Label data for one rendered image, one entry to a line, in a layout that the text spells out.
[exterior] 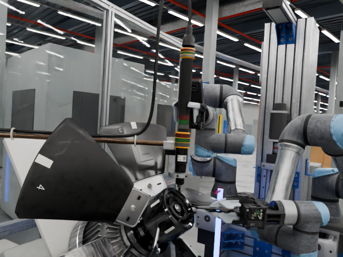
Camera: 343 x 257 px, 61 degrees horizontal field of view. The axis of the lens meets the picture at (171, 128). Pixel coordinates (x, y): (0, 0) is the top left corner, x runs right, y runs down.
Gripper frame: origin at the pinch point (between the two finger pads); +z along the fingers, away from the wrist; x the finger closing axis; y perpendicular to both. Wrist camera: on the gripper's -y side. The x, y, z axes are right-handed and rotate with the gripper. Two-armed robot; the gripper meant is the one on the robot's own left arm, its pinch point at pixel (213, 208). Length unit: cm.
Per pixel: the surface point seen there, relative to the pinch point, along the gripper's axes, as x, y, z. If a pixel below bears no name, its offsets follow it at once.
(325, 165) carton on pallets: 135, -626, -488
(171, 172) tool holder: -12.1, 4.3, 14.2
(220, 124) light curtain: 33, -557, -167
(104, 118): -18, -75, 42
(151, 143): -19.8, 2.0, 20.2
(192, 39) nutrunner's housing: -50, 0, 11
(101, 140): -19.8, 1.5, 34.4
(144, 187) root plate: -7.7, 5.0, 21.7
